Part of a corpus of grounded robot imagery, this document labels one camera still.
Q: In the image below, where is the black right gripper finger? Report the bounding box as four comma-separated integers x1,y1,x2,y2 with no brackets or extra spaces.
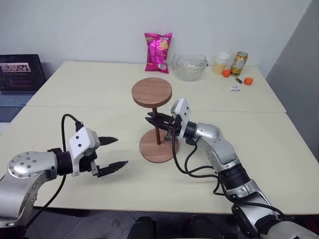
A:
147,112,173,122
145,117,170,130

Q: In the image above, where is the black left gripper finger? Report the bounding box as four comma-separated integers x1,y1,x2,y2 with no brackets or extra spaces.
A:
97,160,129,178
98,136,119,147

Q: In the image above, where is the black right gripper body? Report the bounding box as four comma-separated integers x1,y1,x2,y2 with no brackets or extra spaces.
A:
164,115,181,140

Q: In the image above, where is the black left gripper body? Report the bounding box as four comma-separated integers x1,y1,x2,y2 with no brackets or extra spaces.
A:
79,151,100,177

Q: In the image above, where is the brown wooden pole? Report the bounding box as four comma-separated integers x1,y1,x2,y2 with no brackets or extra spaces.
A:
152,106,161,146

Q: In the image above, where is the round dark wooden disc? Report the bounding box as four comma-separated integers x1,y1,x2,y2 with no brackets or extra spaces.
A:
132,77,174,108

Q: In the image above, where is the round light wooden base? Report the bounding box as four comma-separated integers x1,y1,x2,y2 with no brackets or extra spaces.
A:
139,130,180,164

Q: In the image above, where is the clear glass bowl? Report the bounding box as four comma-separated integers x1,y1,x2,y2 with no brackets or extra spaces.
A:
171,53,208,82

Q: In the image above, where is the pink snack bag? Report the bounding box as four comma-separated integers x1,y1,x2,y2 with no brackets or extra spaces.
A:
144,32,173,74

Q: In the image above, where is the translucent cup with juice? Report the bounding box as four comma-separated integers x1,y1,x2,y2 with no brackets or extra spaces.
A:
212,52,231,76

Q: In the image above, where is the yellow green drink can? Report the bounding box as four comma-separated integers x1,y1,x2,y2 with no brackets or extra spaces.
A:
229,51,249,77

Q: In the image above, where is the grey laptop computer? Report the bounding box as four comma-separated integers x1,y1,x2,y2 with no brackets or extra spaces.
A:
0,53,48,123

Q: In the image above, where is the grey partition panel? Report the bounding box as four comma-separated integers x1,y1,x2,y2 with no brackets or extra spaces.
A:
265,0,319,120

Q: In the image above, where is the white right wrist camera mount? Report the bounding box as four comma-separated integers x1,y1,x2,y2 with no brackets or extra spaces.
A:
170,98,192,139

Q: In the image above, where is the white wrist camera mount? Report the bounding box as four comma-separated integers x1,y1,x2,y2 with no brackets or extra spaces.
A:
69,126,101,177
170,98,192,139

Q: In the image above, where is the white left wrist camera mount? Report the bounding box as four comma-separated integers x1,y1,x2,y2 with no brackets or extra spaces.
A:
69,126,101,177

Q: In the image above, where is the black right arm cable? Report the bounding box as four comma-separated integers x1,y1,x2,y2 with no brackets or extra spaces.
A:
171,134,285,221

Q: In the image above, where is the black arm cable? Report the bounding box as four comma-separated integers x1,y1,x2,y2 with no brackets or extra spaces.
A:
41,114,84,209
171,134,285,221

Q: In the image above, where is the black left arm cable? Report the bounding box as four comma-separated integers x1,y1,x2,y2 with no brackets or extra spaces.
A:
41,114,84,209

